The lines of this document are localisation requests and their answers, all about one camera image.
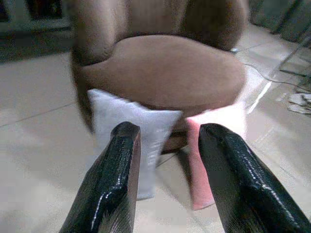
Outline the grey pillow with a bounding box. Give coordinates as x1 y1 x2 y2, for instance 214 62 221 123
86 88 183 201

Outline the white floor cable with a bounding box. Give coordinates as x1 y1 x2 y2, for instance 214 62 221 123
242 63 311 87

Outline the brown woven metal-leg chair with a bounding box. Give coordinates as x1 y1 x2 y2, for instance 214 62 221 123
272 0 311 78

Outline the brown round sofa chair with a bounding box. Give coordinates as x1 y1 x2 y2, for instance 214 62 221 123
69 0 251 156

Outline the pink pillow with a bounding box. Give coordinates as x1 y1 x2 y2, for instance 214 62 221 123
186 106 248 211

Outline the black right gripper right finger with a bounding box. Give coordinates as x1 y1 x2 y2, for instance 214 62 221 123
198 123 311 233

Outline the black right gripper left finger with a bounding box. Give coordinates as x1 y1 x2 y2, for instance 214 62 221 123
59 121 142 233

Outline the white crumpled cloth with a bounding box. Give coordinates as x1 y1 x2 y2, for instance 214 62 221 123
288 92 311 115

